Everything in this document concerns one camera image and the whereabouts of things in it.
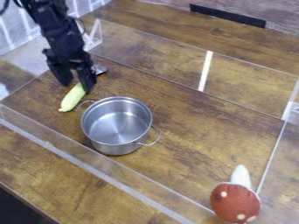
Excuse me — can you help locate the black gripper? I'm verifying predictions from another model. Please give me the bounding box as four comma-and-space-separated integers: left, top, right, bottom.
41, 27, 97, 93

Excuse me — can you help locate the stainless steel pot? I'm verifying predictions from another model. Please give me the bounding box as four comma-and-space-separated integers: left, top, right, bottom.
77, 96, 161, 156

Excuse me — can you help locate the black bar on table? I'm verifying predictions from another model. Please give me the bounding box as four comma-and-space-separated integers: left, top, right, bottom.
189, 3, 267, 28

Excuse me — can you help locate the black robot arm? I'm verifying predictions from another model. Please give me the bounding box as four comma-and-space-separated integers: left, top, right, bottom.
13, 0, 97, 92

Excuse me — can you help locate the clear acrylic triangle stand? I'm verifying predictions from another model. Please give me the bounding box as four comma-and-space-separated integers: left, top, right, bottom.
79, 18, 103, 51

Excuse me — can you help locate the brown plush mushroom toy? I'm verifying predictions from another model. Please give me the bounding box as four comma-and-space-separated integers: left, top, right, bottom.
209, 164, 261, 224

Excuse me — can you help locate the clear acrylic front barrier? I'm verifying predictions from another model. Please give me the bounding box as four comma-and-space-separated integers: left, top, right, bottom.
0, 104, 224, 224

